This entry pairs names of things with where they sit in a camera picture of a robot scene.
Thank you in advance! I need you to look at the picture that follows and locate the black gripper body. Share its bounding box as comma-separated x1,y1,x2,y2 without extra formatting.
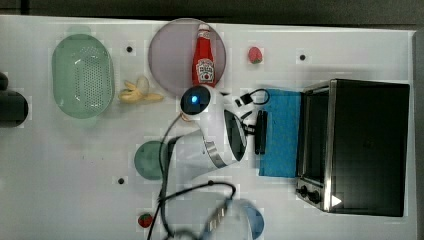
235,96,255,135

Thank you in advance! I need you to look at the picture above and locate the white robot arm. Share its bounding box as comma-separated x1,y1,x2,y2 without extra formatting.
169,85,247,184

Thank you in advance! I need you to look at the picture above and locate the silver toaster oven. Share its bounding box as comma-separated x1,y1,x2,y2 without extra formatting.
296,79,410,217

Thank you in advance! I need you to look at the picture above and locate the red plush strawberry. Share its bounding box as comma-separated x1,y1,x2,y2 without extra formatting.
248,47,263,64

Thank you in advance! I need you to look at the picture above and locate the red plush ketchup bottle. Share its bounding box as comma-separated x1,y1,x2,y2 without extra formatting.
192,24,216,87

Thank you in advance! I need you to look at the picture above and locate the grey round plate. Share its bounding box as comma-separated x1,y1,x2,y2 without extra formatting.
148,18,226,98

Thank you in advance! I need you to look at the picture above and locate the plush peeled banana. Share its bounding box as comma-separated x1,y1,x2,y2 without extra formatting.
118,76,164,104

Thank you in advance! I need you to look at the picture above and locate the small green bowl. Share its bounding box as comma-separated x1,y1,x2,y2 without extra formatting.
134,141,167,181

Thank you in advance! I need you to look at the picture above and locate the red plush tomato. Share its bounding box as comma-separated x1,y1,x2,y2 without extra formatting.
138,213,153,228

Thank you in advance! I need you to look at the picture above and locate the black object at table edge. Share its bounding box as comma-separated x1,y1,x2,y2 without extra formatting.
0,73,29,128

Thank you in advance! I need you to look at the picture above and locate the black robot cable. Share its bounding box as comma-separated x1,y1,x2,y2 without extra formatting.
146,114,237,240

